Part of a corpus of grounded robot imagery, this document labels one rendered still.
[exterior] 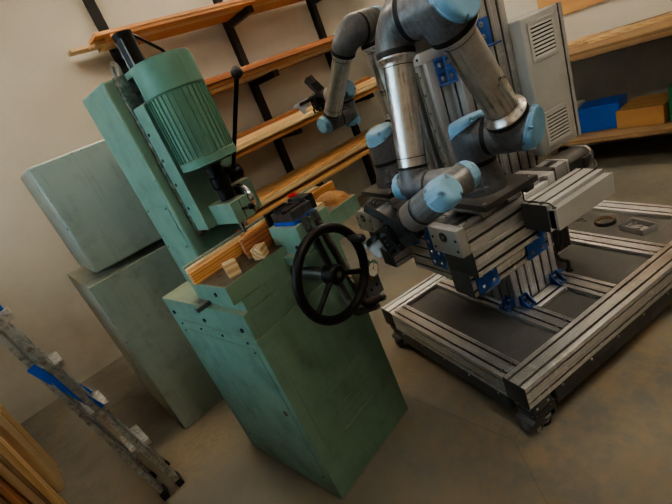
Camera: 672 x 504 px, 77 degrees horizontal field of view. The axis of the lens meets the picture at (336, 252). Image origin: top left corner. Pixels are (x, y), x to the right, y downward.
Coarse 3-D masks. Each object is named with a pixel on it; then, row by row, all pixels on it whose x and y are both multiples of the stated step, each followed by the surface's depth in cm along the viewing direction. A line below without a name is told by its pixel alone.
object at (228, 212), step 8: (232, 200) 131; (240, 200) 132; (248, 200) 134; (216, 208) 136; (224, 208) 132; (232, 208) 130; (240, 208) 132; (216, 216) 138; (224, 216) 135; (232, 216) 132; (240, 216) 132; (248, 216) 134
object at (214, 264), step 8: (328, 184) 163; (312, 192) 159; (320, 192) 160; (232, 248) 134; (240, 248) 136; (216, 256) 131; (224, 256) 132; (232, 256) 134; (208, 264) 129; (216, 264) 131; (192, 272) 125; (200, 272) 127; (208, 272) 129; (192, 280) 126; (200, 280) 127
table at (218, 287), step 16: (336, 208) 144; (352, 208) 150; (336, 240) 131; (240, 256) 135; (272, 256) 126; (288, 256) 128; (224, 272) 127; (256, 272) 123; (272, 272) 126; (208, 288) 123; (224, 288) 116; (240, 288) 119; (256, 288) 123
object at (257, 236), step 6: (264, 228) 133; (252, 234) 130; (258, 234) 131; (264, 234) 133; (270, 234) 134; (246, 240) 128; (252, 240) 130; (258, 240) 131; (264, 240) 133; (270, 240) 134; (246, 246) 128; (252, 246) 130; (246, 252) 129
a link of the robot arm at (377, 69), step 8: (368, 8) 158; (376, 8) 159; (368, 16) 155; (376, 16) 157; (368, 24) 154; (376, 24) 157; (368, 32) 155; (368, 40) 159; (368, 48) 161; (368, 56) 166; (376, 64) 165; (376, 72) 166; (376, 80) 169; (384, 88) 168; (384, 96) 170; (384, 104) 172
